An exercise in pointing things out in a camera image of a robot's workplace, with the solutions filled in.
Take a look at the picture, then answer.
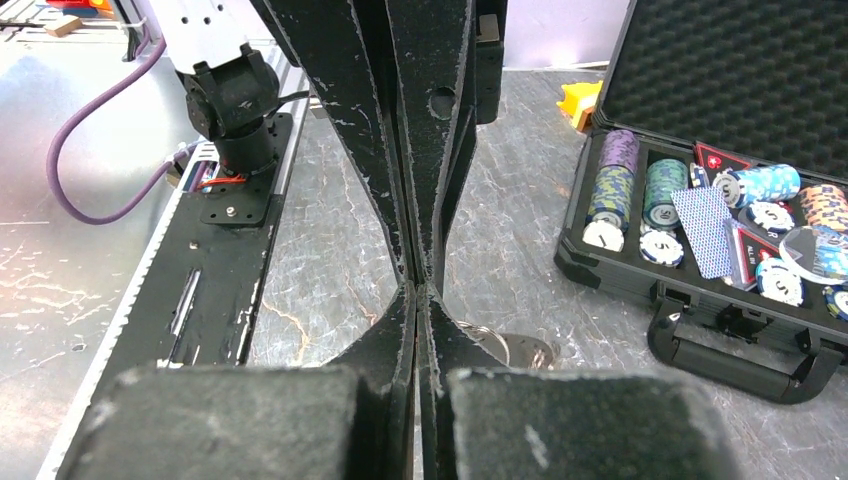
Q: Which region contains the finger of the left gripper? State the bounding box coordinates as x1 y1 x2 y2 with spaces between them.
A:
386 1 474 285
253 1 412 282

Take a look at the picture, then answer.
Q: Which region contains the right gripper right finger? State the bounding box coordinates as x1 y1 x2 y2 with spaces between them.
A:
417 286 742 479

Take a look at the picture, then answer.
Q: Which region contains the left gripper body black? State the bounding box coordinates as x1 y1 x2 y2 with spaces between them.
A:
475 0 508 125

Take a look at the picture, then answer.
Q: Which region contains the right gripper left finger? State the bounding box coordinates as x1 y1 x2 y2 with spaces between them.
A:
56 285 415 479

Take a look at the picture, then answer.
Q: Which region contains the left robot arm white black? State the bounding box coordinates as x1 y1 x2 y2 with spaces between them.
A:
151 1 507 289

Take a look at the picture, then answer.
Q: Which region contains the orange yellow green brick stack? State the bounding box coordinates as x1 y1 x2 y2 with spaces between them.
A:
556 80 603 133

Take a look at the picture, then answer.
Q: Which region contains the black poker chip case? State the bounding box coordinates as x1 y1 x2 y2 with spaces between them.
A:
555 1 847 405

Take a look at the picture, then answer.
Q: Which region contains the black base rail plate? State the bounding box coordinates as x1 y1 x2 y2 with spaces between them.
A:
84 113 296 409

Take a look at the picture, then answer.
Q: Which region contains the white toothed cable duct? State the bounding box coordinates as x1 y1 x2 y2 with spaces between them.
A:
35 180 188 480

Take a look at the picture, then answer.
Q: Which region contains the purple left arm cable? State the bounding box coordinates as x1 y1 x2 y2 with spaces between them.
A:
46 33 207 227

